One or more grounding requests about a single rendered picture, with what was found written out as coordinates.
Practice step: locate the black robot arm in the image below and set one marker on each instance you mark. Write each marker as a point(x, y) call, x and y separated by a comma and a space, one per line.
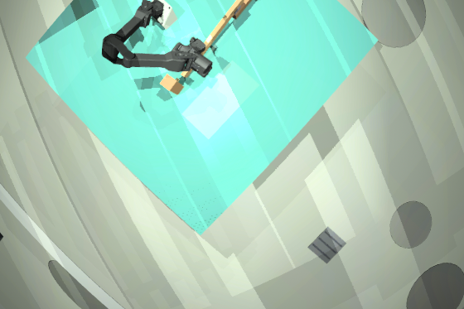
point(113, 44)

